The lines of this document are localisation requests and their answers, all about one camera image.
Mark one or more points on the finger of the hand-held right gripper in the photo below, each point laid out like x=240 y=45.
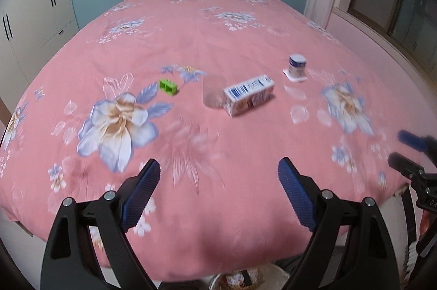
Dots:
x=404 y=163
x=411 y=138

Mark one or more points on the green toy block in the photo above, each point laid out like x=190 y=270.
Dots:
x=168 y=87

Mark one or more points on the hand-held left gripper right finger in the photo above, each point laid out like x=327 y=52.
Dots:
x=297 y=194

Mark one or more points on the pink floral duvet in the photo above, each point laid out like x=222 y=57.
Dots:
x=205 y=139

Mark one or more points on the white round trash bin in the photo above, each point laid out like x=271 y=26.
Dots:
x=213 y=283

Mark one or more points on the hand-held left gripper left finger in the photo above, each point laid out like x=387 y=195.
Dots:
x=141 y=194

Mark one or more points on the clear plastic cup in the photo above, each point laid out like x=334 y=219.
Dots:
x=213 y=92

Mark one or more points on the white blue carton box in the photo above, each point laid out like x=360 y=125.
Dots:
x=249 y=95

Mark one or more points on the small white blue cup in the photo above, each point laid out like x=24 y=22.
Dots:
x=297 y=64

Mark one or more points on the white wardrobe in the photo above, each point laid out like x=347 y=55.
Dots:
x=30 y=3

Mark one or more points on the person's right hand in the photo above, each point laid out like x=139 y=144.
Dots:
x=425 y=221

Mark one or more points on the printed orange snack wrapper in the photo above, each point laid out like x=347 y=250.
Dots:
x=235 y=281

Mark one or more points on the white square pad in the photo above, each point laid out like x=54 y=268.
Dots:
x=302 y=78

